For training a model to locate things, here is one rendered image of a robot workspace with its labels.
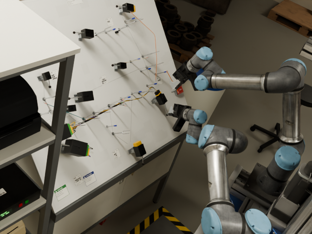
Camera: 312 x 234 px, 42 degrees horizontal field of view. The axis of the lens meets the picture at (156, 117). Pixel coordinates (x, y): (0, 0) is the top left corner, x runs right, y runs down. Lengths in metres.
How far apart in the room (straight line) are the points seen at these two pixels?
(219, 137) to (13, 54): 0.97
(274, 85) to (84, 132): 0.99
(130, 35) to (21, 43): 1.24
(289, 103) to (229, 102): 2.78
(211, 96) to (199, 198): 0.99
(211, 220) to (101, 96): 1.01
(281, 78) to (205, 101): 2.12
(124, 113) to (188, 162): 1.57
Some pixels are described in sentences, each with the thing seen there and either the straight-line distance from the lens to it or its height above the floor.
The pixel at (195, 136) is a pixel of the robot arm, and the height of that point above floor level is 1.17.
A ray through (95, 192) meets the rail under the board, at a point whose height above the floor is 0.85.
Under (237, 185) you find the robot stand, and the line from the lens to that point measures 2.22.
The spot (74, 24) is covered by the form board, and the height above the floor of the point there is 1.49.
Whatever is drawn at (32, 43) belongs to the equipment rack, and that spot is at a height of 1.85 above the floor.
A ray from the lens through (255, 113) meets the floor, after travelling 4.85.
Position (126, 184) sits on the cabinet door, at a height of 0.63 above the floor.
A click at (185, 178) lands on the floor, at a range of 3.70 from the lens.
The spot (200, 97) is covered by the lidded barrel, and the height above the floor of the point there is 0.43.
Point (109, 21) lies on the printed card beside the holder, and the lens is 2.45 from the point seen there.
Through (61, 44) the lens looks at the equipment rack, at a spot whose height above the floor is 1.85.
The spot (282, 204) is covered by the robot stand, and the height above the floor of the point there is 1.34.
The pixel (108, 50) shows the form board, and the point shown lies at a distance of 2.39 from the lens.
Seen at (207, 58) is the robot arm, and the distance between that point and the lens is 2.13.
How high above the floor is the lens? 2.58
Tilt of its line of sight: 38 degrees down
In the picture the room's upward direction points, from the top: 19 degrees clockwise
